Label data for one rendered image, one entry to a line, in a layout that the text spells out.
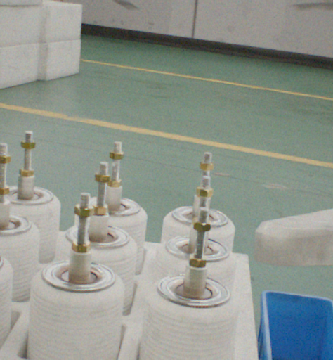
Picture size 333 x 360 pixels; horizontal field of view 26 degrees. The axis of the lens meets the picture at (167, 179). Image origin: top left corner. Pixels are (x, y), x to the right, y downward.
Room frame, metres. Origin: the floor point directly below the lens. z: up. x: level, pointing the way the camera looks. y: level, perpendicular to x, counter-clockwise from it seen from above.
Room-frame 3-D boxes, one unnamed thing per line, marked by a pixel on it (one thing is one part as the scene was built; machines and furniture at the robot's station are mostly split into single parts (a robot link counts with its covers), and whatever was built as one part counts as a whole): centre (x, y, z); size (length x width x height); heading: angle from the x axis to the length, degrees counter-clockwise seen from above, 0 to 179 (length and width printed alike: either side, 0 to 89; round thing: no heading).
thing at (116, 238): (0.80, 0.07, 0.25); 0.08 x 0.08 x 0.01
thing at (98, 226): (0.80, 0.07, 0.26); 0.02 x 0.02 x 0.03
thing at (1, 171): (0.80, 0.19, 0.31); 0.01 x 0.01 x 0.08; 33
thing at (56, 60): (3.72, 0.77, 0.09); 0.39 x 0.39 x 0.18; 75
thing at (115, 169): (0.92, 0.07, 0.30); 0.01 x 0.01 x 0.08; 20
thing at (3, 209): (0.80, 0.19, 0.26); 0.02 x 0.02 x 0.03
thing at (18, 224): (0.80, 0.19, 0.25); 0.08 x 0.08 x 0.01
